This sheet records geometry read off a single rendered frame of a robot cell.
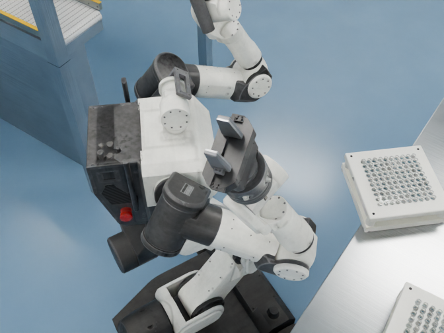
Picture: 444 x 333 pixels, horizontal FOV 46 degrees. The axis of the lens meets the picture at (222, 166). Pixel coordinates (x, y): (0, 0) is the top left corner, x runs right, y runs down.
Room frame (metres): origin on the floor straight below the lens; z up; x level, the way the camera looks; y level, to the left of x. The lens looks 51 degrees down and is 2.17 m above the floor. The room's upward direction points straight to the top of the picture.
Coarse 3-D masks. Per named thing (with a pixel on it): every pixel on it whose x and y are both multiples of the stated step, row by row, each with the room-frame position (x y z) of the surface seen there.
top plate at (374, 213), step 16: (352, 160) 1.01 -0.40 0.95; (352, 176) 0.96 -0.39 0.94; (432, 176) 0.95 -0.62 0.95; (368, 192) 0.89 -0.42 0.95; (416, 192) 0.89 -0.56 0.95; (368, 208) 0.84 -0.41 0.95; (384, 208) 0.84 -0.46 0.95; (400, 208) 0.84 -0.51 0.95; (416, 208) 0.84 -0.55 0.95; (432, 208) 0.84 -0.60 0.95
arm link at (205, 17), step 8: (192, 0) 1.11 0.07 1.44; (200, 0) 1.11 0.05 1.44; (208, 0) 1.14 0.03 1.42; (216, 0) 1.13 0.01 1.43; (224, 0) 1.13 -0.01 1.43; (232, 0) 1.14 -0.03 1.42; (200, 8) 1.10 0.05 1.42; (208, 8) 1.13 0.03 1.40; (216, 8) 1.12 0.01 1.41; (224, 8) 1.11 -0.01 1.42; (232, 8) 1.12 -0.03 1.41; (240, 8) 1.15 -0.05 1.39; (200, 16) 1.10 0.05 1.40; (208, 16) 1.11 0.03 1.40; (216, 16) 1.12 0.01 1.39; (224, 16) 1.11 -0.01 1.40; (232, 16) 1.11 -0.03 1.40; (200, 24) 1.10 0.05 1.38; (208, 24) 1.10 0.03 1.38; (208, 32) 1.09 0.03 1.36
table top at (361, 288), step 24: (432, 120) 1.25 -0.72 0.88; (432, 144) 1.14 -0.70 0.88; (360, 240) 0.77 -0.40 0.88; (384, 240) 0.77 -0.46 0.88; (408, 240) 0.77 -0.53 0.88; (432, 240) 0.77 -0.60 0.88; (336, 264) 0.70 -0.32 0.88; (360, 264) 0.70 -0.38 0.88; (384, 264) 0.70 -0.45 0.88; (408, 264) 0.70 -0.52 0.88; (432, 264) 0.70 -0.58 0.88; (336, 288) 0.63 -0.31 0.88; (360, 288) 0.63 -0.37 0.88; (384, 288) 0.63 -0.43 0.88; (432, 288) 0.63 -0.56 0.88; (312, 312) 0.56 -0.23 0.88; (336, 312) 0.56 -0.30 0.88; (360, 312) 0.56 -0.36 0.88; (384, 312) 0.56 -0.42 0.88
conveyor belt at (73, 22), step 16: (0, 0) 1.96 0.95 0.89; (16, 0) 1.96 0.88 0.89; (64, 0) 1.96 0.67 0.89; (16, 16) 1.84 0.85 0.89; (32, 16) 1.84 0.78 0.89; (64, 16) 1.84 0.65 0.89; (80, 16) 1.84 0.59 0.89; (96, 16) 1.86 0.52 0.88; (64, 32) 1.73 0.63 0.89; (80, 32) 1.76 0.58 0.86
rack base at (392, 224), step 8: (344, 168) 1.02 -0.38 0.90; (344, 176) 1.00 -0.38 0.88; (352, 184) 0.95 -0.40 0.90; (352, 192) 0.93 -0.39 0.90; (360, 208) 0.87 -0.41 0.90; (360, 216) 0.85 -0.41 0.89; (424, 216) 0.84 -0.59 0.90; (432, 216) 0.84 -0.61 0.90; (376, 224) 0.81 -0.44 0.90; (384, 224) 0.81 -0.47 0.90; (392, 224) 0.81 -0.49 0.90; (400, 224) 0.81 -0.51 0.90; (408, 224) 0.82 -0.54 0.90; (416, 224) 0.82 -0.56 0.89; (424, 224) 0.82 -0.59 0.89
